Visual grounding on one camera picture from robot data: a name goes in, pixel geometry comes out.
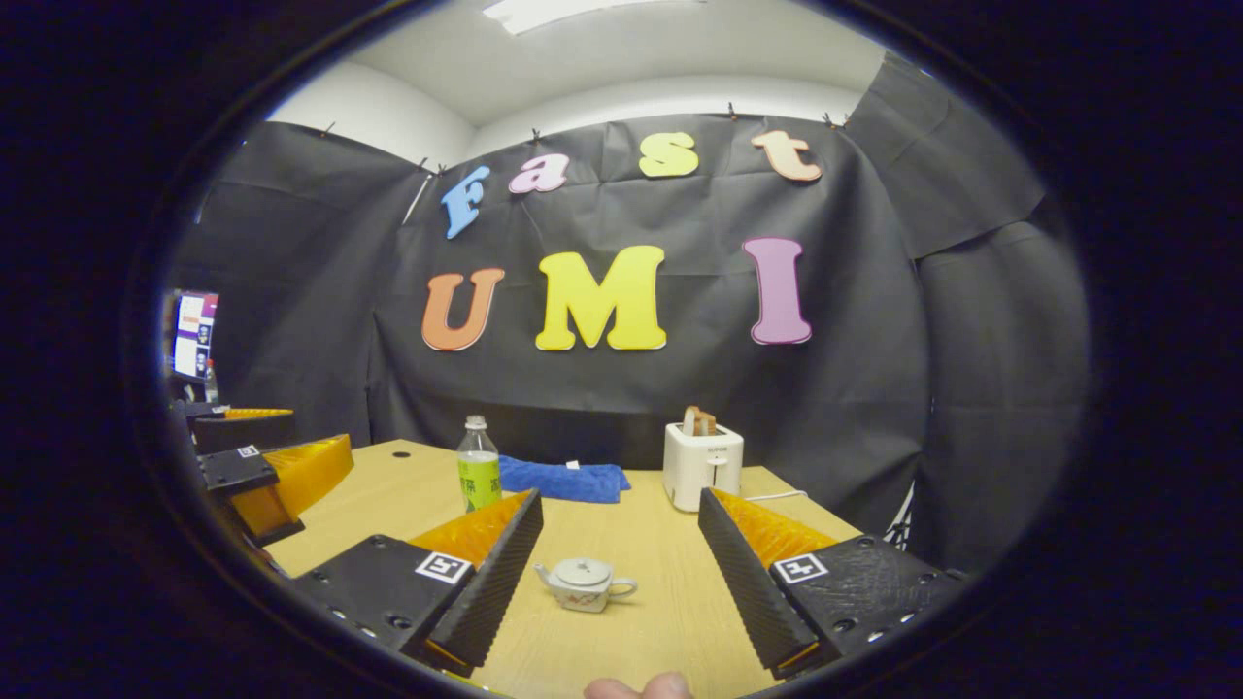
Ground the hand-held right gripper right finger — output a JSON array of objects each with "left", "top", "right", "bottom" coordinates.
[{"left": 697, "top": 487, "right": 967, "bottom": 681}]

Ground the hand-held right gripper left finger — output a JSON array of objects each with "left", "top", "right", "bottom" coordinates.
[{"left": 289, "top": 488, "right": 545, "bottom": 679}]

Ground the white ceramic teacup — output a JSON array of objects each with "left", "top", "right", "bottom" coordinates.
[{"left": 534, "top": 558, "right": 639, "bottom": 614}]

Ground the clear green label water bottle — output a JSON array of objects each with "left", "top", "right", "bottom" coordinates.
[{"left": 456, "top": 416, "right": 503, "bottom": 514}]

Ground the computer monitor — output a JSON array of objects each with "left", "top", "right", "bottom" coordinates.
[{"left": 173, "top": 291, "right": 219, "bottom": 382}]

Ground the blue folded towel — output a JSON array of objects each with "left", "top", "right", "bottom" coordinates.
[{"left": 498, "top": 456, "right": 632, "bottom": 504}]

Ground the white toaster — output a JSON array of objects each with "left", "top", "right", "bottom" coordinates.
[{"left": 663, "top": 422, "right": 745, "bottom": 513}]

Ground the black backdrop cloth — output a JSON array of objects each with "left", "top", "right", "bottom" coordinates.
[{"left": 160, "top": 50, "right": 1093, "bottom": 574}]

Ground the ceiling light panel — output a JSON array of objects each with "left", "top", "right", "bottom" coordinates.
[{"left": 483, "top": 0, "right": 720, "bottom": 36}]

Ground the white lattice frame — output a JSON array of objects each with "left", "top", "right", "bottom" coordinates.
[{"left": 879, "top": 481, "right": 916, "bottom": 549}]

